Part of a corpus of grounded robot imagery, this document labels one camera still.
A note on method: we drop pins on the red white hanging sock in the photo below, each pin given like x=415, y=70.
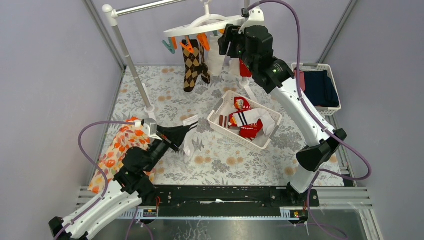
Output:
x=238, y=68

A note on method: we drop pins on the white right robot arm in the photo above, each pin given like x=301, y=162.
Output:
x=254, y=47

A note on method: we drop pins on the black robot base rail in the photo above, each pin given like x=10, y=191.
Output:
x=189, y=202

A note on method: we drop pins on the floral patterned table mat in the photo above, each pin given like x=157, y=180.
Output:
x=217, y=159

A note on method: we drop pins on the red dotted sock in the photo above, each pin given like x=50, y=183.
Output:
x=251, y=131

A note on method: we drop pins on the pink folded cloth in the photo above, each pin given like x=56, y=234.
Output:
x=300, y=78

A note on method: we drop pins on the dark navy folded cloth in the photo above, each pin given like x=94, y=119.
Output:
x=320, y=90

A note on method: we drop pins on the silver drying rack frame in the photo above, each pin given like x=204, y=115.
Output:
x=112, y=16

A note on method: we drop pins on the white basket with dark clothes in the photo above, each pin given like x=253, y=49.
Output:
x=324, y=111

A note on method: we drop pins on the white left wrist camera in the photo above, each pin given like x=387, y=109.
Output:
x=148, y=126

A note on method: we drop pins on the brown argyle sock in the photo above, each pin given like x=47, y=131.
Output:
x=195, y=67

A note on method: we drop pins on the orange clothes clip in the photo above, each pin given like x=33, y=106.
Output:
x=187, y=45
x=203, y=40

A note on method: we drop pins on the orange floral cloth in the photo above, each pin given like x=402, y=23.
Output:
x=111, y=162

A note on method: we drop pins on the brown striped sock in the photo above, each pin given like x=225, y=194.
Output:
x=224, y=121

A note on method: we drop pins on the white sock with black stripes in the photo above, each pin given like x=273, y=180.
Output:
x=192, y=124

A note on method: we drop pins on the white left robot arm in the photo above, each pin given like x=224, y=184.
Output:
x=123, y=177

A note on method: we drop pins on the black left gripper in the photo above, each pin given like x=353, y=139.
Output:
x=164, y=139

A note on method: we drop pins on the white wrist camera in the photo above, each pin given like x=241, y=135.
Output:
x=256, y=18
x=148, y=126

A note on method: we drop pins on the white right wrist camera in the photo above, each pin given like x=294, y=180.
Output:
x=256, y=18

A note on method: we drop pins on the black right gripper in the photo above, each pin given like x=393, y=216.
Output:
x=231, y=34

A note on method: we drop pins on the red santa sock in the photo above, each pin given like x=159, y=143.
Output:
x=241, y=104

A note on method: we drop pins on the white round clip hanger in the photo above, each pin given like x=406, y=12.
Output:
x=206, y=23

